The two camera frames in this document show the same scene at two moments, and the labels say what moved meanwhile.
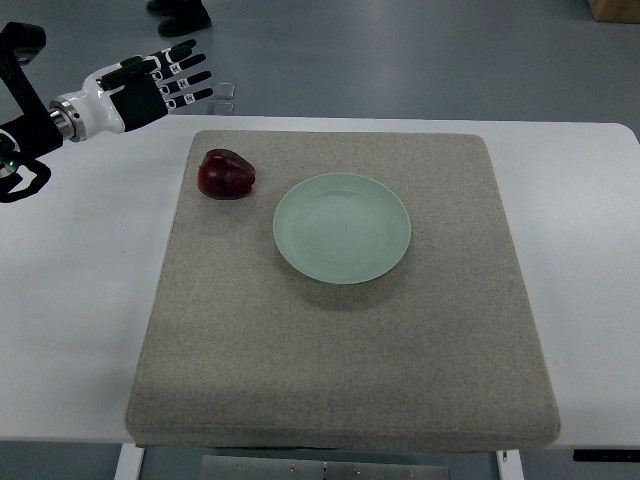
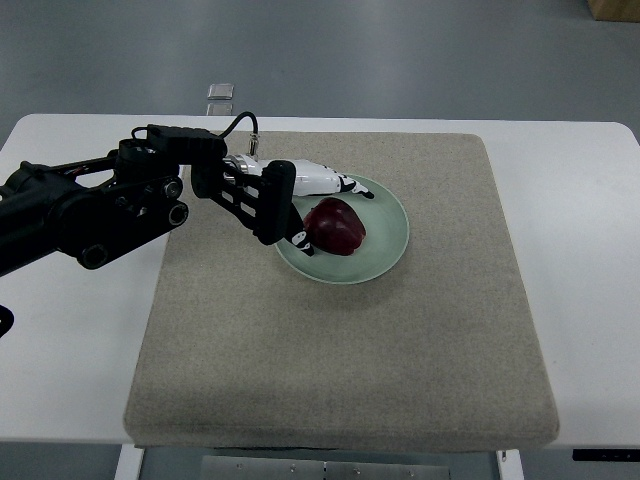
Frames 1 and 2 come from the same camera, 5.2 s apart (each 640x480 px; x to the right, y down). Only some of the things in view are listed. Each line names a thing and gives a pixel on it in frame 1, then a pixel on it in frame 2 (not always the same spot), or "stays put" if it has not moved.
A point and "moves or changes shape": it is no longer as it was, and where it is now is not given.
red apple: (223, 175) moves or changes shape
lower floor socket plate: (221, 108) stays put
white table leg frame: (129, 462) stays put
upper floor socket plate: (224, 91) stays put
